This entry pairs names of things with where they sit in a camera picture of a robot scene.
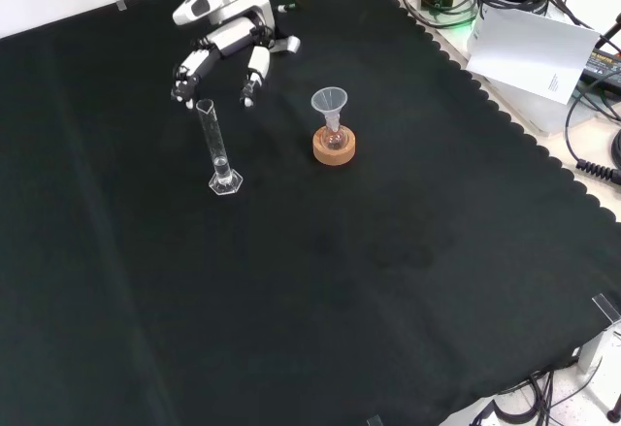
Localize black floor cables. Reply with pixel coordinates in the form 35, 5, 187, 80
468, 366, 586, 426

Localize pale paper board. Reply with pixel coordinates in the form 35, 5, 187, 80
464, 7, 603, 106

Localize black power adapter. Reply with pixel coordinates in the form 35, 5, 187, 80
583, 49, 621, 83

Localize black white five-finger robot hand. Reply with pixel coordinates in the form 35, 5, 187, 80
170, 0, 303, 110

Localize clear plastic funnel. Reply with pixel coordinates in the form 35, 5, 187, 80
310, 86, 347, 129

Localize small round-bottom glass flask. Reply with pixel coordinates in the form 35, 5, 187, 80
321, 122, 347, 152

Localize black bench cloth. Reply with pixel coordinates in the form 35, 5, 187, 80
0, 0, 621, 426

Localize cork ring stand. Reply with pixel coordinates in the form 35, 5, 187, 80
311, 125, 359, 168

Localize black ribbed cable plug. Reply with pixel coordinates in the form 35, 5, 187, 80
575, 157, 621, 185

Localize clear glass graduated cylinder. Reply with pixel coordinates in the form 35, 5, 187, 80
195, 97, 245, 197

